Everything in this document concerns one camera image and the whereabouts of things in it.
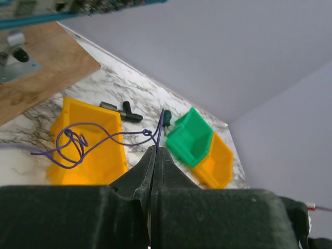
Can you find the brown wooden board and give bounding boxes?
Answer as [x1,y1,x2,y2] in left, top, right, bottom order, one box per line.
[1,22,100,124]

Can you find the black T pipe fitting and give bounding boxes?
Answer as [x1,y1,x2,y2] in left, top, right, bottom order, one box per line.
[99,101,143,123]

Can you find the metal bracket with knob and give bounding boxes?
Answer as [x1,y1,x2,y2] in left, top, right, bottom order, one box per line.
[1,29,42,85]

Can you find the purple wire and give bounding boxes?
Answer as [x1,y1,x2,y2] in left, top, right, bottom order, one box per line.
[30,108,165,170]

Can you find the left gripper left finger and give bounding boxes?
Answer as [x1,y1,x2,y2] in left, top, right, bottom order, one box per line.
[107,146,157,248]

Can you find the yellow bin on right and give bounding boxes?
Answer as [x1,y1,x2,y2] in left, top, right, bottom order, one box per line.
[191,132,234,189]

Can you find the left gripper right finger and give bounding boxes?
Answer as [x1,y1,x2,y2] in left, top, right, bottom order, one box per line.
[151,147,202,248]

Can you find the yellow bin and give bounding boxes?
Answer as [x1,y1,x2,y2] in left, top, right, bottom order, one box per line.
[191,132,234,189]
[46,97,128,185]

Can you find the yellow bin on left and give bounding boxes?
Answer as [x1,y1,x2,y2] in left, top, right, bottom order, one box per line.
[46,97,128,185]

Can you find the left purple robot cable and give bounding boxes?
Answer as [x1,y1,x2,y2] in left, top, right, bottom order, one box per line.
[0,144,42,154]

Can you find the green plastic bin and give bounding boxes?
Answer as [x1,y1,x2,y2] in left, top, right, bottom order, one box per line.
[165,107,213,168]

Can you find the green handled screwdriver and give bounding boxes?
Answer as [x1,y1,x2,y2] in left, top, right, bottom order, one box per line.
[162,109,172,136]

